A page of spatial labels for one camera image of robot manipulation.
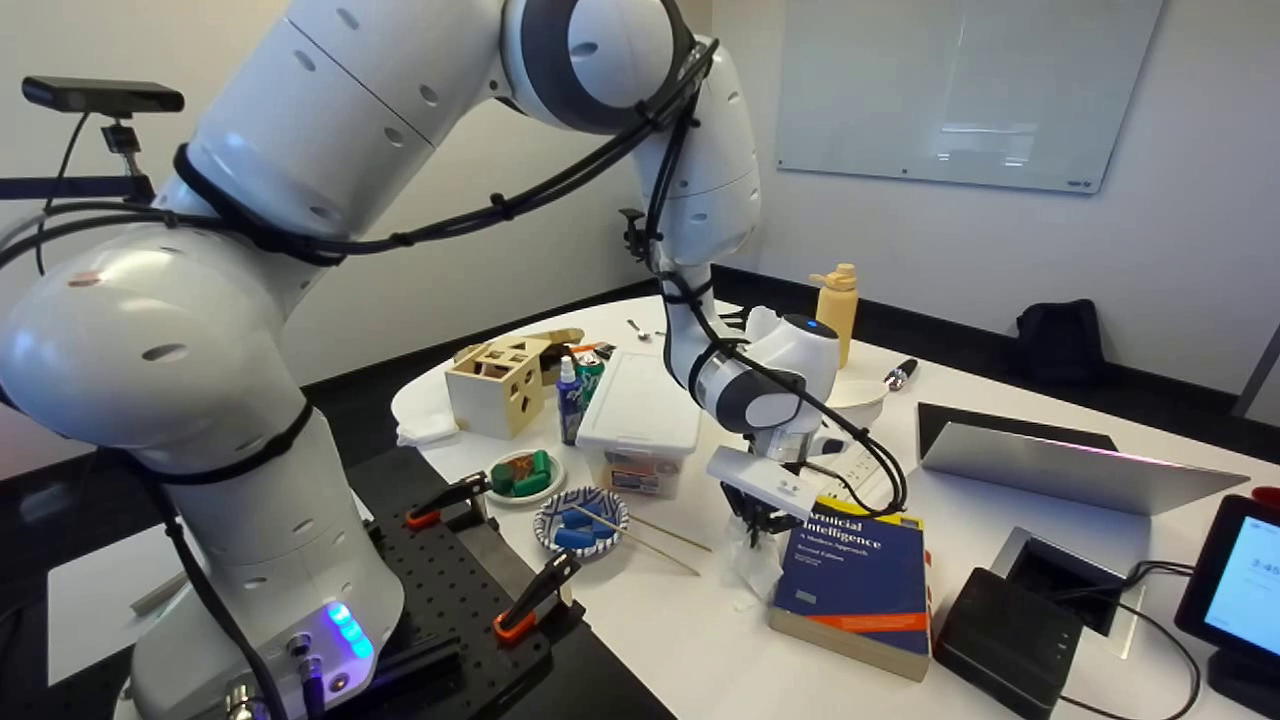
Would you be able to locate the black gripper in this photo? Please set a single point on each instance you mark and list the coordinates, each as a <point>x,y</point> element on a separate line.
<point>760,516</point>

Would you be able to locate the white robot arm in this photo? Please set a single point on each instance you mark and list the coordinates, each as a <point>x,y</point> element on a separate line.
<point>162,336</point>

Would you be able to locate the wooden chopstick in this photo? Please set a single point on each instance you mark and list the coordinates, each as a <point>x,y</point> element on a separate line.
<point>666,559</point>
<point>668,534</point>

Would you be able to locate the blue and orange book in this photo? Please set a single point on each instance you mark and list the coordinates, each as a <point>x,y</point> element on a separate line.
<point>859,591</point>

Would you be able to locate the clear plastic bin white lid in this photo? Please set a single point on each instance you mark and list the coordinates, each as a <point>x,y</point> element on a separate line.
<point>638,426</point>

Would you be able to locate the white bowl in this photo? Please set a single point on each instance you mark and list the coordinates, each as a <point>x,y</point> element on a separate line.
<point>859,399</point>

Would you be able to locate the yellow mustard bottle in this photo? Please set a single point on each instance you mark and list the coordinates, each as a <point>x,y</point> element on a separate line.
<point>838,305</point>

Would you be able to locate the black orange clamp near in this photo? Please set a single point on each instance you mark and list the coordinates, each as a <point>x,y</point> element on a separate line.
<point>540,601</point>

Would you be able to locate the black orange clamp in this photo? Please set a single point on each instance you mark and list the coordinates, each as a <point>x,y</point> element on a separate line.
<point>449,501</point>
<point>540,601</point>

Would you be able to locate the wooden shape sorter box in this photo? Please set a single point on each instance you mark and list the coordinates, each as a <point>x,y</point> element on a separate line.
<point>496,385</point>

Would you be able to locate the black orange clamp far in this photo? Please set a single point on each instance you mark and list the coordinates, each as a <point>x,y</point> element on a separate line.
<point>449,501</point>

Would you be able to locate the black box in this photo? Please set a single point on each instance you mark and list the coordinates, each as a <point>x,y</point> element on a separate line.
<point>1011,646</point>

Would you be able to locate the black perforated mounting board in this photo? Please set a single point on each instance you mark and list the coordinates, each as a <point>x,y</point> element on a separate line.
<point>444,657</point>

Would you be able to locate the small tablet display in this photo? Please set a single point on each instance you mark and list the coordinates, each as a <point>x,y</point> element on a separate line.
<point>1232,601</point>

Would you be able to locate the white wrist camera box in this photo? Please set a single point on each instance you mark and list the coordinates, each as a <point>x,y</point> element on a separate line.
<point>764,481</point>

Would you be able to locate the wall whiteboard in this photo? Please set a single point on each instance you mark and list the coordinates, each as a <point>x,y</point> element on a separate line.
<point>987,92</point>

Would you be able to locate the black camera on stand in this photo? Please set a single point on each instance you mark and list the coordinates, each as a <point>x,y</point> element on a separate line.
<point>112,96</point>

